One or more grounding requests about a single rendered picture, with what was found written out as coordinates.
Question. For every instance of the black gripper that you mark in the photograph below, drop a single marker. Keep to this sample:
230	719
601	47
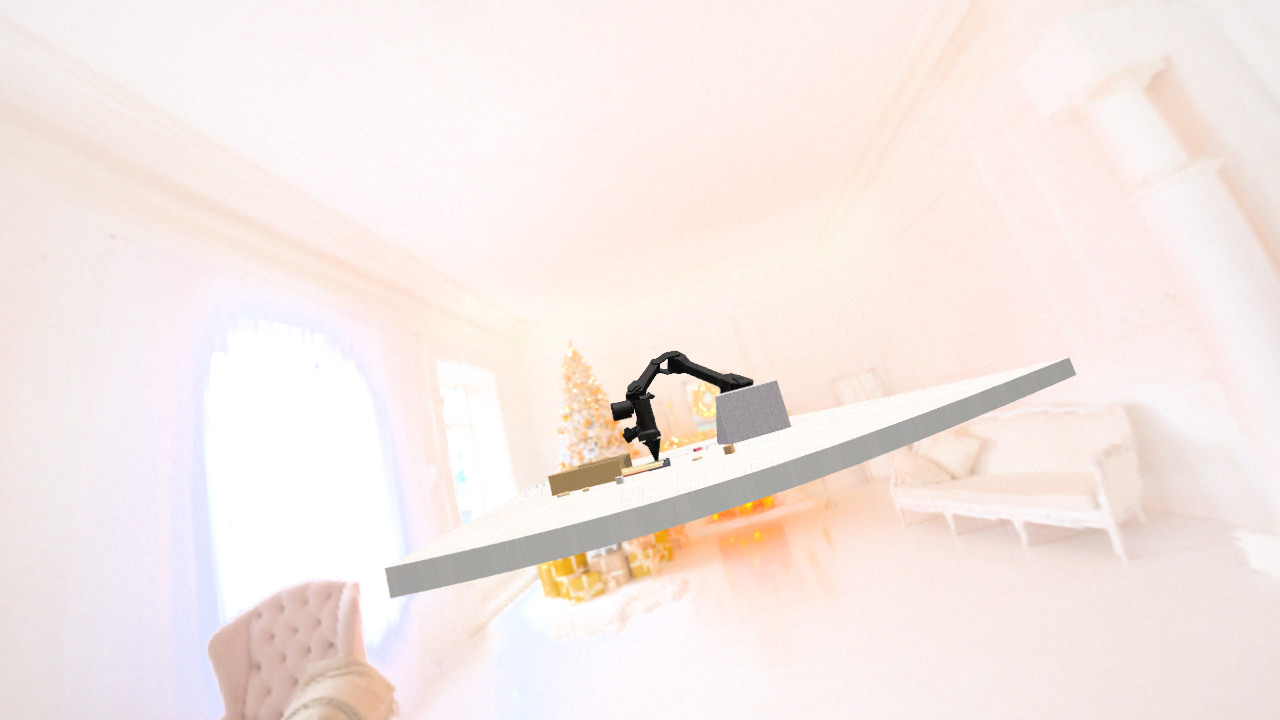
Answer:
649	433

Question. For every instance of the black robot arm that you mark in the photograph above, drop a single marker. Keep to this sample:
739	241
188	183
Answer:
678	363

